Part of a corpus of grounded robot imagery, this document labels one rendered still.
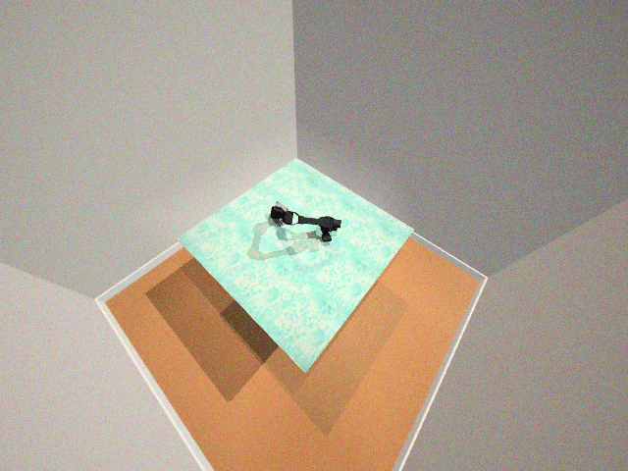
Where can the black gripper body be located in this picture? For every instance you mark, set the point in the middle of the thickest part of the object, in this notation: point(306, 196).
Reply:
point(326, 237)

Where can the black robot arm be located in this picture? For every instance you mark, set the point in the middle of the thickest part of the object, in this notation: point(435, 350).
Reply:
point(287, 216)

